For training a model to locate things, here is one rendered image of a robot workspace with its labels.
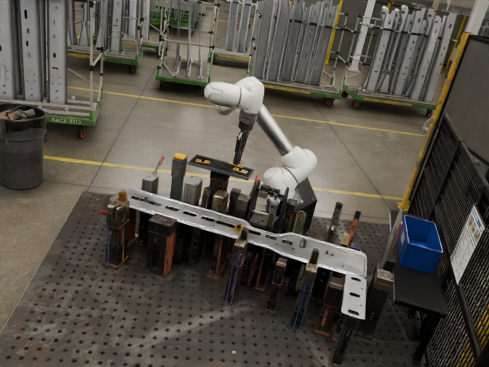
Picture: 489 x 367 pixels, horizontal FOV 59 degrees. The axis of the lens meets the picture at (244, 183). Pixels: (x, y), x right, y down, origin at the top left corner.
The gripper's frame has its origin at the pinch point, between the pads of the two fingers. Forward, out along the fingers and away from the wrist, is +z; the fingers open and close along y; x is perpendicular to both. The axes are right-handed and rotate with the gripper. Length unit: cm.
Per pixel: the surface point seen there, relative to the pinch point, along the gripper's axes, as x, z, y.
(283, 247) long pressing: 40, 29, 20
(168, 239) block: -13, 38, 39
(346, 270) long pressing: 72, 27, 21
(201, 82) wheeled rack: -254, 85, -519
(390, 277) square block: 91, 20, 24
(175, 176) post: -37.3, 28.3, -9.0
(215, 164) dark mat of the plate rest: -16.3, 14.0, -14.5
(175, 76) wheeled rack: -299, 85, -499
